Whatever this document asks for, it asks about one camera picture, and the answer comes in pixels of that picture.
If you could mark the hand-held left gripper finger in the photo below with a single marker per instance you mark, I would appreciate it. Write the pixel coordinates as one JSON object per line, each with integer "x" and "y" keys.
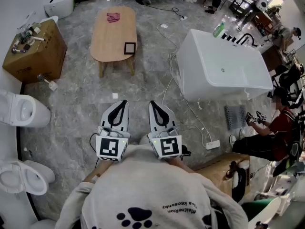
{"x": 126, "y": 120}
{"x": 104, "y": 118}

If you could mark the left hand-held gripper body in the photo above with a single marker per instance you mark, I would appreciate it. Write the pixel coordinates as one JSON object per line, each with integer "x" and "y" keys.
{"x": 109, "y": 148}

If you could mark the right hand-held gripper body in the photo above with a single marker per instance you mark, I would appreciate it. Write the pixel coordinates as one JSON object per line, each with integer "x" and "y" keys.
{"x": 169, "y": 147}

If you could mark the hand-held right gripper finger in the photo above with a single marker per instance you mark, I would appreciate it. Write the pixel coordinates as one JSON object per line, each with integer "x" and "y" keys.
{"x": 171, "y": 120}
{"x": 152, "y": 120}

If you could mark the black picture frame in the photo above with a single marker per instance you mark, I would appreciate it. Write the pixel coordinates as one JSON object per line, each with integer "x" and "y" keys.
{"x": 129, "y": 48}

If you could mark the person's right forearm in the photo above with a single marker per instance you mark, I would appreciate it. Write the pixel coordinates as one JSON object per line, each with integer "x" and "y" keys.
{"x": 178, "y": 164}

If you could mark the person's left forearm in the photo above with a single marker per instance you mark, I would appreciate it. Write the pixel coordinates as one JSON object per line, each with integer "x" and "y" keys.
{"x": 102, "y": 171}

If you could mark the oval wooden table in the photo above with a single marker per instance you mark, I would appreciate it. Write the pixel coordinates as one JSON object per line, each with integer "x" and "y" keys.
{"x": 112, "y": 37}

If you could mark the person's grey sweatshirt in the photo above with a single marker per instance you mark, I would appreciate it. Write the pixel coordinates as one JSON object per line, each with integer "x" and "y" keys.
{"x": 143, "y": 175}

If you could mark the white power strip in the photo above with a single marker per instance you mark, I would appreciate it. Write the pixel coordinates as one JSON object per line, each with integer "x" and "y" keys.
{"x": 212, "y": 144}

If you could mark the small brown cardboard box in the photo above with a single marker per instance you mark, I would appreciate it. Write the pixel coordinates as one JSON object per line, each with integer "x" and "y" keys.
{"x": 216, "y": 173}

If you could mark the white toilet brush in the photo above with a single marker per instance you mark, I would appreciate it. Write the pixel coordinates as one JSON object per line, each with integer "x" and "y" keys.
{"x": 51, "y": 84}

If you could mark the grey perforated mat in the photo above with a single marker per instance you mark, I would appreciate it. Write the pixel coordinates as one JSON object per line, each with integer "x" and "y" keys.
{"x": 235, "y": 117}

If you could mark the white bathtub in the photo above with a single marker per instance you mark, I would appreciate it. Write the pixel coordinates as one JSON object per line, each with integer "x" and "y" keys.
{"x": 214, "y": 63}

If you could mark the large brown cardboard box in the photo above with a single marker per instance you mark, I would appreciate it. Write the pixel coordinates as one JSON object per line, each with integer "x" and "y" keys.
{"x": 40, "y": 56}

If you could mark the pink cloth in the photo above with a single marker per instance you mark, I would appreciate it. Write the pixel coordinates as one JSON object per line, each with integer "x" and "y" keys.
{"x": 113, "y": 17}

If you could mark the green bottle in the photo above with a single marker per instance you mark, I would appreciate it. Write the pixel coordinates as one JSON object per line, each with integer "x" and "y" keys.
{"x": 218, "y": 30}

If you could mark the small white socket block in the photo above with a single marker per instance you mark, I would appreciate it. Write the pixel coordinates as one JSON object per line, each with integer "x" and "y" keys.
{"x": 183, "y": 18}

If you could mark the white stick tool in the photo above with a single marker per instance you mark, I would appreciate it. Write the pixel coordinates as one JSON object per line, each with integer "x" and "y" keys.
{"x": 38, "y": 38}

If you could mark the green and white basin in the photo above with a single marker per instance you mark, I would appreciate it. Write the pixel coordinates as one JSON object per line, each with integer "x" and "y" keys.
{"x": 259, "y": 210}

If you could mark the purple white shaver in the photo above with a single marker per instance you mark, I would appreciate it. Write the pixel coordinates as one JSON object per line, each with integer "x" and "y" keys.
{"x": 17, "y": 50}

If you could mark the white smart toilet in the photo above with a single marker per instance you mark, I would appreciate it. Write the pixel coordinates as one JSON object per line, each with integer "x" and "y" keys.
{"x": 60, "y": 6}

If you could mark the black office chair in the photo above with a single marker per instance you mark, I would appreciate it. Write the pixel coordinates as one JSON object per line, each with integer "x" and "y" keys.
{"x": 290, "y": 79}

